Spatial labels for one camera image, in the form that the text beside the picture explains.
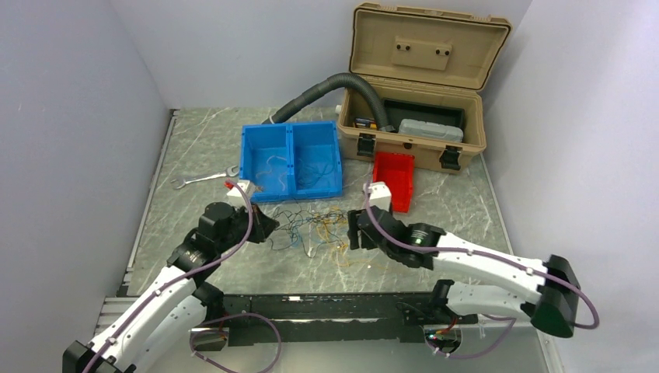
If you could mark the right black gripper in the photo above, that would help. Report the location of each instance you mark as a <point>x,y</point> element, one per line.
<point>353,232</point>

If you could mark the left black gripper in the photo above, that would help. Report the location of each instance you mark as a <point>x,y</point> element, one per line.
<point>263,225</point>

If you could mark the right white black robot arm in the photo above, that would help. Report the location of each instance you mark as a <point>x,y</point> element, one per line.
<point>543,292</point>

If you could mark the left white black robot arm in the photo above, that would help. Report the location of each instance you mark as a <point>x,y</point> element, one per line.
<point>179,299</point>

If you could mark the red plastic bin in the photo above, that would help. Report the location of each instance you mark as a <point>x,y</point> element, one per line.
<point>396,171</point>

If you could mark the silver combination wrench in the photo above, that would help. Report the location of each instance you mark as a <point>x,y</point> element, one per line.
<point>180,182</point>

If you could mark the blue two-compartment bin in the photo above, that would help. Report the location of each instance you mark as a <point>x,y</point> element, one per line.
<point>292,161</point>

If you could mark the small colourful box in toolbox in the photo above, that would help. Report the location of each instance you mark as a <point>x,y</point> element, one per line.
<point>365,123</point>

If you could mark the grey plastic case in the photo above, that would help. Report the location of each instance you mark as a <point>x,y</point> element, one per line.
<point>426,129</point>

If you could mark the tan open toolbox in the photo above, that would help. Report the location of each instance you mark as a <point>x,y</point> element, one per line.
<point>427,56</point>

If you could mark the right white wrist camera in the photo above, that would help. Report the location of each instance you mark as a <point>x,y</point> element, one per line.
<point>380,196</point>

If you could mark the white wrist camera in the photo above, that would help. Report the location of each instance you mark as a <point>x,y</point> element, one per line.
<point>380,196</point>
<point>239,192</point>

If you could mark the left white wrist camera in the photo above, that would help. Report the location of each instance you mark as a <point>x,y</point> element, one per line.
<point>239,192</point>

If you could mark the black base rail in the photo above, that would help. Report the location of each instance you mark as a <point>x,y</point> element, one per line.
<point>244,320</point>

